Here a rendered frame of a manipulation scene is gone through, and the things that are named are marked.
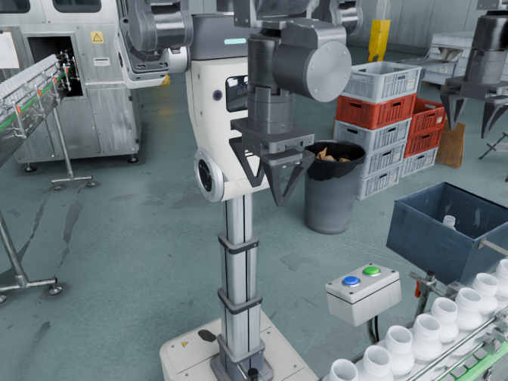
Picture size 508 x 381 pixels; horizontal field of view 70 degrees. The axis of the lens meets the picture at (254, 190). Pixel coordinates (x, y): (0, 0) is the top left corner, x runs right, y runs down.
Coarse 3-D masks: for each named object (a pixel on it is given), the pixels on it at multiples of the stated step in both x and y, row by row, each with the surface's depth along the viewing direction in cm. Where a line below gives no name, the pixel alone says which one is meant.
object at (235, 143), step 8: (240, 136) 50; (232, 144) 49; (240, 144) 49; (288, 144) 46; (296, 144) 47; (240, 152) 49; (240, 160) 50; (248, 168) 51; (248, 176) 51; (256, 176) 52; (256, 184) 53
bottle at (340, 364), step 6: (336, 360) 53; (342, 360) 53; (336, 366) 53; (342, 366) 54; (348, 366) 53; (354, 366) 52; (330, 372) 52; (336, 372) 54; (342, 372) 54; (348, 372) 54; (354, 372) 52; (324, 378) 55; (330, 378) 53; (336, 378) 51; (342, 378) 57; (348, 378) 56; (354, 378) 51
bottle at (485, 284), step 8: (480, 280) 70; (488, 280) 70; (496, 280) 68; (472, 288) 70; (480, 288) 68; (488, 288) 67; (496, 288) 67; (488, 296) 68; (488, 304) 68; (496, 304) 69; (480, 312) 68; (488, 312) 68; (480, 336) 71; (472, 344) 72
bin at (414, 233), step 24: (432, 192) 151; (456, 192) 149; (408, 216) 135; (432, 216) 159; (456, 216) 152; (480, 216) 143; (504, 216) 135; (408, 240) 138; (432, 240) 129; (456, 240) 121; (480, 240) 118; (504, 240) 131; (432, 264) 131; (456, 264) 123; (480, 264) 127
